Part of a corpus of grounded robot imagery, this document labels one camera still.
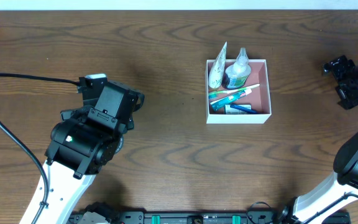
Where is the green white toothbrush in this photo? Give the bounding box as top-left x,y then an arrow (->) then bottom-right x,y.
208,83 -> 260,100

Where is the teal white toothpaste tube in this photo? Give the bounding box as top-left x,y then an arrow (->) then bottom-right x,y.
210,89 -> 252,111

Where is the white floral lotion tube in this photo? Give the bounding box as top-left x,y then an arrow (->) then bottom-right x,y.
208,42 -> 227,89

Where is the blue disposable razor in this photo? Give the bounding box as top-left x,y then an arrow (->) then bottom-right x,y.
230,104 -> 259,114

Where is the clear pump soap bottle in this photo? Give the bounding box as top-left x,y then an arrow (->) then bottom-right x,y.
223,47 -> 251,90

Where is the green white soap bar box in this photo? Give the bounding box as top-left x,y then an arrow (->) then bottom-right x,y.
224,105 -> 247,114

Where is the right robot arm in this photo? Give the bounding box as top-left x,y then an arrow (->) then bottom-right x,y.
272,55 -> 358,224

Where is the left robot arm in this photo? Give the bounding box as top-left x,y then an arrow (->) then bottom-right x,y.
21,73 -> 145,223

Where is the white cardboard box pink interior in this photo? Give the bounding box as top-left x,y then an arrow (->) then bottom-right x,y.
206,59 -> 272,124

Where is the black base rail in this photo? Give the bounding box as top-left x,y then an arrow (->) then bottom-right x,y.
68,202 -> 351,224

